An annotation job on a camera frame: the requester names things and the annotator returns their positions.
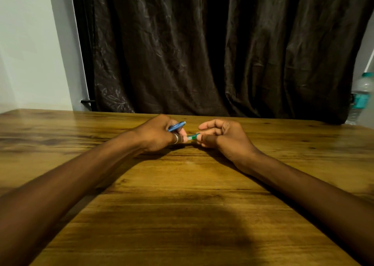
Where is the person's left hand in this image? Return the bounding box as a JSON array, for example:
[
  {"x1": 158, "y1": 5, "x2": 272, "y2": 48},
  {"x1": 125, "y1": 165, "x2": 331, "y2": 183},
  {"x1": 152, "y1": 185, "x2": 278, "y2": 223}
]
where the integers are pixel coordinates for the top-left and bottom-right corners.
[{"x1": 129, "y1": 114, "x2": 188, "y2": 153}]

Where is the person's right hand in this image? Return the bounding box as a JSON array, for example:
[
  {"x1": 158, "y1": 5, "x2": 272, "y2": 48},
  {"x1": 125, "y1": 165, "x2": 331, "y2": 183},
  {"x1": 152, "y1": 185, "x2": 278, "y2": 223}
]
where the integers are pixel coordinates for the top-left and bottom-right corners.
[{"x1": 196, "y1": 119, "x2": 264, "y2": 170}]

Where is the blue pen cap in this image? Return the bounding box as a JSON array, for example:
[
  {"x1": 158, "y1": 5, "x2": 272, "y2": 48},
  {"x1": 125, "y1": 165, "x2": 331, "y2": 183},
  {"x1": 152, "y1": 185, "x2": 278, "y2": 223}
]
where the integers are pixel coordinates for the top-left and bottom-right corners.
[{"x1": 167, "y1": 121, "x2": 186, "y2": 132}]

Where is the person's left forearm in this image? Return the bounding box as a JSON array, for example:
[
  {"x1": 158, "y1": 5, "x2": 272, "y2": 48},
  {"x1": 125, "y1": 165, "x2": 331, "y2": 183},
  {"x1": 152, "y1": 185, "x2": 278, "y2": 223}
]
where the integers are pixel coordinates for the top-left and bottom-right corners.
[{"x1": 0, "y1": 129, "x2": 146, "y2": 266}]

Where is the person's right forearm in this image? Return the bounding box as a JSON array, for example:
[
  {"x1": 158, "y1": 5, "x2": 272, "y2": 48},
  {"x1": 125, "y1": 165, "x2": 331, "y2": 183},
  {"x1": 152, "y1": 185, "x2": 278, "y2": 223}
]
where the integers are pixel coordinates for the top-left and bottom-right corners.
[{"x1": 234, "y1": 153, "x2": 374, "y2": 266}]

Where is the dark brown curtain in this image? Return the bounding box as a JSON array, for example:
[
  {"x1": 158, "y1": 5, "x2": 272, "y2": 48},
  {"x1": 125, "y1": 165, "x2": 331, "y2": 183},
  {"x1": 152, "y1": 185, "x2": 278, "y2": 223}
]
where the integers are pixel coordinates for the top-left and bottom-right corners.
[{"x1": 70, "y1": 0, "x2": 374, "y2": 125}]

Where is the clear plastic water bottle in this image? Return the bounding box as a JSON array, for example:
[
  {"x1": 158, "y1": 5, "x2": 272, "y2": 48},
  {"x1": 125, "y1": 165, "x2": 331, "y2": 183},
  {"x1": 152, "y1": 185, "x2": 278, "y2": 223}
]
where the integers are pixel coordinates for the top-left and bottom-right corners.
[{"x1": 345, "y1": 72, "x2": 374, "y2": 126}]

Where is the white rod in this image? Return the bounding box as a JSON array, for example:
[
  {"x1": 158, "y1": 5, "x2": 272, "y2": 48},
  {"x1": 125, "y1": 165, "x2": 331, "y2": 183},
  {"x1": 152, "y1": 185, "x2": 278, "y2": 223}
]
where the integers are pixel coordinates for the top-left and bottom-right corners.
[{"x1": 364, "y1": 48, "x2": 374, "y2": 73}]

